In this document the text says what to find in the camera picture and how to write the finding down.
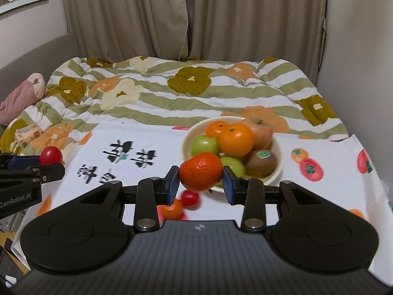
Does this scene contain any grey bed headboard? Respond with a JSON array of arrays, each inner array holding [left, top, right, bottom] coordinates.
[[0, 33, 80, 101]]

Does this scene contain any large orange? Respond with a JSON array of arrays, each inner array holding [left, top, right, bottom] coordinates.
[[218, 123, 254, 157]]

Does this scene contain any small printed box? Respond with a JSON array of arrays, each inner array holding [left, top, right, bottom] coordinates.
[[14, 123, 43, 148]]

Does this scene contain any pink plush toy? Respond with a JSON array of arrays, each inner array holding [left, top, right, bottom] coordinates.
[[1, 73, 46, 125]]

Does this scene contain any red cherry tomato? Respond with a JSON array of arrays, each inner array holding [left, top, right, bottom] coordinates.
[[181, 190, 200, 208], [39, 146, 63, 165]]

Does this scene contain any cream oval fruit bowl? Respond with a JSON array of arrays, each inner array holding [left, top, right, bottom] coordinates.
[[181, 116, 284, 185]]

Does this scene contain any brown kiwi with sticker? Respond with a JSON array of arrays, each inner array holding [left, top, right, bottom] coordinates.
[[243, 150, 278, 178]]

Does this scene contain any striped floral quilt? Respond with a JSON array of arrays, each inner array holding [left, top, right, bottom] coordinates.
[[1, 56, 348, 155]]

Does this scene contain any reddish brown apple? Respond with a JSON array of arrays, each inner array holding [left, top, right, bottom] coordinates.
[[241, 118, 273, 150]]

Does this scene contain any beige curtain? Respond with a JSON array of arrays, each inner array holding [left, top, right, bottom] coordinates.
[[63, 0, 327, 81]]

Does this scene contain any green apple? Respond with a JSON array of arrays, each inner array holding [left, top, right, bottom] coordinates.
[[220, 157, 246, 178], [191, 135, 219, 156]]

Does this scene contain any small orange in bowl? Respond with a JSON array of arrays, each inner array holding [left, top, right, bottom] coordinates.
[[205, 120, 229, 139]]

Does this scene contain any small red-orange mandarin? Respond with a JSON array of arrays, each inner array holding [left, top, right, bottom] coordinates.
[[179, 152, 223, 192]]

